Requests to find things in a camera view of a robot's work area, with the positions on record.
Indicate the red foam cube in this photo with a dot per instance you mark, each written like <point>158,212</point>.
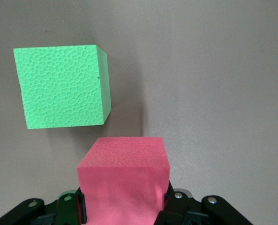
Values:
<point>124,178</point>

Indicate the green foam cube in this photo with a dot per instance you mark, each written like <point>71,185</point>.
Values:
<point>61,86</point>

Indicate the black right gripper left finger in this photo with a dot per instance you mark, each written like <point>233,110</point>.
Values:
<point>66,211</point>

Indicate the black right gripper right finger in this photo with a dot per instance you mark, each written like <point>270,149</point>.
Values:
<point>183,211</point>

